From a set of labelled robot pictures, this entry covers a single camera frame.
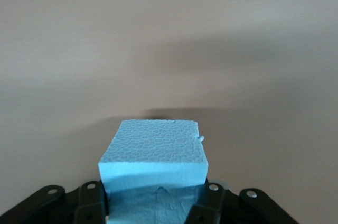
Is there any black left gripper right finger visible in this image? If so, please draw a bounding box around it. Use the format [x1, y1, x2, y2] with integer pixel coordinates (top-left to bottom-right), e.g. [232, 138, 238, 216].
[184, 180, 301, 224]

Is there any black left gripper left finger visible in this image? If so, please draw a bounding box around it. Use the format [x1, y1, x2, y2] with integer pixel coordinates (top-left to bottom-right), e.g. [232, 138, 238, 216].
[0, 180, 108, 224]

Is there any blue foam block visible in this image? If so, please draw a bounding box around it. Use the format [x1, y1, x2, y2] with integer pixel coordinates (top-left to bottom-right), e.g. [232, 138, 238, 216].
[97, 119, 211, 224]

